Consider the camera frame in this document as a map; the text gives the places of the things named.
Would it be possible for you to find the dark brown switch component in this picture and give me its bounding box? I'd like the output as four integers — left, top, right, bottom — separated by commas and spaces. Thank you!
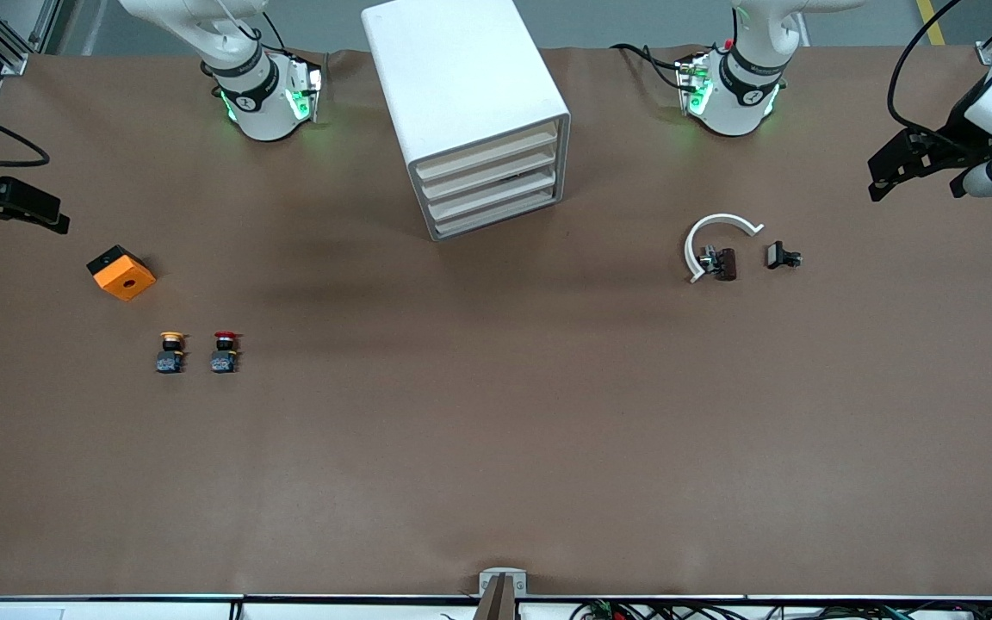
698, 245, 738, 282

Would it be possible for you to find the brown paper table cover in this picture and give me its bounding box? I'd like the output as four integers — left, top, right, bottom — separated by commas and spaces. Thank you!
0, 45, 992, 599

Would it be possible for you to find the grey metal edge bracket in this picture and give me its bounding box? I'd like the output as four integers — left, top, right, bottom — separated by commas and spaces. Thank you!
478, 567, 528, 599

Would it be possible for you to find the black left arm base cable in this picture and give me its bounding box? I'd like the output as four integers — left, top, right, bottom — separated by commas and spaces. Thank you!
610, 43, 691, 91

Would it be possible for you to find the yellow mushroom push button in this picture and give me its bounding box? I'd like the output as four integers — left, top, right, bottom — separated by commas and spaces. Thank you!
155, 331, 189, 375

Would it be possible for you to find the black arm base cable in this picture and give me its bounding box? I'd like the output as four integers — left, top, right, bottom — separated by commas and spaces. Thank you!
610, 43, 691, 91
233, 0, 290, 57

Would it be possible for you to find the black left arm wrist cable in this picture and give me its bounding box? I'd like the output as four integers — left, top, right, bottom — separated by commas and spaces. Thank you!
888, 0, 992, 143

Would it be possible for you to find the white table edge rail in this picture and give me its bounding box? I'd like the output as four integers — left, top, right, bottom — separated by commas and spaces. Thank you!
0, 594, 992, 620

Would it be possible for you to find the red mushroom push button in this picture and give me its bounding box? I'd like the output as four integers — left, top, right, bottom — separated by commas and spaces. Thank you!
209, 331, 244, 375

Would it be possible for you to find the orange box with hole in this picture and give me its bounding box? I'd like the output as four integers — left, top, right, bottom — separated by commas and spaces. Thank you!
86, 245, 158, 302

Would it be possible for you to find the white curved plastic ring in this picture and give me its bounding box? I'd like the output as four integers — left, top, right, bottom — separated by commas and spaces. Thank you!
684, 213, 765, 284

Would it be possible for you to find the black right arm base cable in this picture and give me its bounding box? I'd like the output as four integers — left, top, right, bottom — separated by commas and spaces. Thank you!
233, 0, 290, 57

